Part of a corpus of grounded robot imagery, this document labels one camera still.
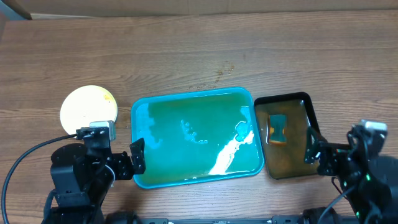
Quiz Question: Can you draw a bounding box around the green yellow sponge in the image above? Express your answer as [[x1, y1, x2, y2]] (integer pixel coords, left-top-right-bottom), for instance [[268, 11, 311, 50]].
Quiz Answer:
[[268, 114, 287, 145]]

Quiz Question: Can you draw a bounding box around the light green plate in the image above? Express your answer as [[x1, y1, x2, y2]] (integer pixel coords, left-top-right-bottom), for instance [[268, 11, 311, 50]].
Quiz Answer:
[[60, 85, 118, 134]]

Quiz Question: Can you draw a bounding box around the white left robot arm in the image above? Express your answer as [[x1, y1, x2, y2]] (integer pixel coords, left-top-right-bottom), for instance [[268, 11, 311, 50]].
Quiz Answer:
[[42, 138, 146, 224]]

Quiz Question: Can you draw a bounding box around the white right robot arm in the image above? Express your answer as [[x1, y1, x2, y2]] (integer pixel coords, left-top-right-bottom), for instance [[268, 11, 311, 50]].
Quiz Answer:
[[303, 120, 397, 223]]

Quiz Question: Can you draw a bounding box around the black water tray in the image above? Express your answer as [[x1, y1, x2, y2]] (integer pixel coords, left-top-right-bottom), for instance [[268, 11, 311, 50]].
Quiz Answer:
[[254, 92, 320, 180]]

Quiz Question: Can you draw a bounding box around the teal serving tray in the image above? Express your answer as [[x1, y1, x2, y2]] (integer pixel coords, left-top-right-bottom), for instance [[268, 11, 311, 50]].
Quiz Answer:
[[131, 87, 265, 189]]

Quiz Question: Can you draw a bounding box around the cardboard backdrop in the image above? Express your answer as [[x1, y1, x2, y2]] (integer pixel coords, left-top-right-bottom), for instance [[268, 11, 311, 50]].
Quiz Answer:
[[3, 0, 397, 17]]

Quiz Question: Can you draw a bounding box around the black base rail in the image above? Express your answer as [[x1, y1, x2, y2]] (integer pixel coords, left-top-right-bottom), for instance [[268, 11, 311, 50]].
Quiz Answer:
[[105, 211, 358, 224]]

